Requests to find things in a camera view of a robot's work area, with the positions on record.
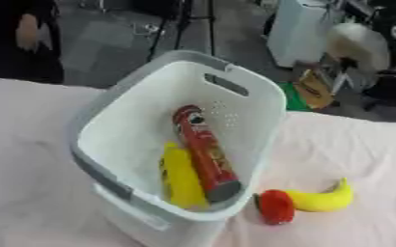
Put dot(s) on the tan cardboard box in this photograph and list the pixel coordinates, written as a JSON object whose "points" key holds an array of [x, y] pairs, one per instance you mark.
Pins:
{"points": [[315, 90]]}

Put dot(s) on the red cylindrical chips can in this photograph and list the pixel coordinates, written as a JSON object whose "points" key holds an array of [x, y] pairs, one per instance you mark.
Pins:
{"points": [[207, 154]]}

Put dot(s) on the yellow bottle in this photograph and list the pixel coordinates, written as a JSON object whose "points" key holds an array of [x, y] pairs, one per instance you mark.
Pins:
{"points": [[181, 180]]}

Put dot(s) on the white plastic laundry basket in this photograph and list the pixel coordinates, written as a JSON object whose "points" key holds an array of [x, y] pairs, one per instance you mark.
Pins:
{"points": [[128, 122]]}

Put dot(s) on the black tripod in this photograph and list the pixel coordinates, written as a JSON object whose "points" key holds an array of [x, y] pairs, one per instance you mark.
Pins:
{"points": [[180, 29]]}

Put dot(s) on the green bag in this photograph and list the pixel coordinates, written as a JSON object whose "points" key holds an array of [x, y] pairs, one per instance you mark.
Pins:
{"points": [[292, 98]]}

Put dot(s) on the red toy fruit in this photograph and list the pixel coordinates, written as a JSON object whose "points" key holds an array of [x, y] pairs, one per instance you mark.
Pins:
{"points": [[276, 206]]}

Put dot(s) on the white cabinet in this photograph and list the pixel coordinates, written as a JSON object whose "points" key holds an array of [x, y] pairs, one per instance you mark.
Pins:
{"points": [[300, 32]]}

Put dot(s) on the yellow toy banana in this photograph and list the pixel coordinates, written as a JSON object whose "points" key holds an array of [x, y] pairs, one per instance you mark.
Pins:
{"points": [[322, 200]]}

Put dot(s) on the white office chair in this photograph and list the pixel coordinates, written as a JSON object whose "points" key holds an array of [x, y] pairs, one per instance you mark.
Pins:
{"points": [[360, 53]]}

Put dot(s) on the person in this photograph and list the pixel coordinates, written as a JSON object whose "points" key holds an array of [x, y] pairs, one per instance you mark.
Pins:
{"points": [[21, 48]]}

